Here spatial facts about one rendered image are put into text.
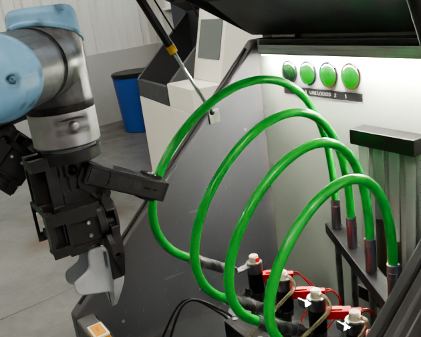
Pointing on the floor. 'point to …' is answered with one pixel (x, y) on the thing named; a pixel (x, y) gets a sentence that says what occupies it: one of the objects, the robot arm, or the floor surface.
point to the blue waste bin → (129, 99)
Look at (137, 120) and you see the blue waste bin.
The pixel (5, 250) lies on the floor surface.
